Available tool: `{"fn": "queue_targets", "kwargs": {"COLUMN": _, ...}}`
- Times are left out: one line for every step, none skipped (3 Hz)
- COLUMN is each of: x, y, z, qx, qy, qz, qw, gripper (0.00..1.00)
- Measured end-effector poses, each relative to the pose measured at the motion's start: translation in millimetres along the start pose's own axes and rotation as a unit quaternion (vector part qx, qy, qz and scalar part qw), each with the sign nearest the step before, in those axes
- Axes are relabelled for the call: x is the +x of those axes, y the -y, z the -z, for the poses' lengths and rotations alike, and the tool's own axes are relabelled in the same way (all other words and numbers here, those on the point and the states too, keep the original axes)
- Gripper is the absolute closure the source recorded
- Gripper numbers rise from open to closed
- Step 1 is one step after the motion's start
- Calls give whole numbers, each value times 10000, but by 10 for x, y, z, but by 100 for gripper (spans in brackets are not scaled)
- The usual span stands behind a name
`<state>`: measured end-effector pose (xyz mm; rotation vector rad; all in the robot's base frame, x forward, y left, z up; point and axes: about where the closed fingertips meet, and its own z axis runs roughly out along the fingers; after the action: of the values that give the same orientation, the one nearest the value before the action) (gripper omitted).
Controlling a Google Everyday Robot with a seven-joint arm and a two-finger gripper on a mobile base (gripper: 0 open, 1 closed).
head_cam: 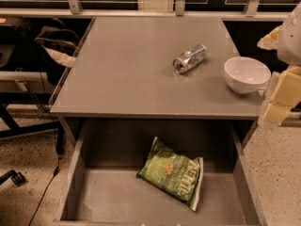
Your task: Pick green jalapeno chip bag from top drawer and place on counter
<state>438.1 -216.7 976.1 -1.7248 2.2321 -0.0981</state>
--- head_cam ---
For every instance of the black office chair base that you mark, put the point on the black office chair base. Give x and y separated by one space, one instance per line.
14 129

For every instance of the grey counter cabinet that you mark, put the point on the grey counter cabinet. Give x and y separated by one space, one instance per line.
125 70

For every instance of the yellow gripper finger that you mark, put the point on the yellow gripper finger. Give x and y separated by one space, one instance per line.
283 93
270 41

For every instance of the dark backpack with cloth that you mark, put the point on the dark backpack with cloth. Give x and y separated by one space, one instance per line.
59 43

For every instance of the green jalapeno chip bag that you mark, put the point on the green jalapeno chip bag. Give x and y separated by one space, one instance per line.
176 174

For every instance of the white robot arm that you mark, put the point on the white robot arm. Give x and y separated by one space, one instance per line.
289 39

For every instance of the open grey drawer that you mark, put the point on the open grey drawer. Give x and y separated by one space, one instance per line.
102 188

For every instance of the metal window railing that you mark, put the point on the metal window railing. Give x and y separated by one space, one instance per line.
274 10

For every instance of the crushed silver soda can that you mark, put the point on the crushed silver soda can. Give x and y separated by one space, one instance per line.
189 59

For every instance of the white ceramic bowl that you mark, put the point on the white ceramic bowl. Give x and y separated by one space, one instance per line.
245 74

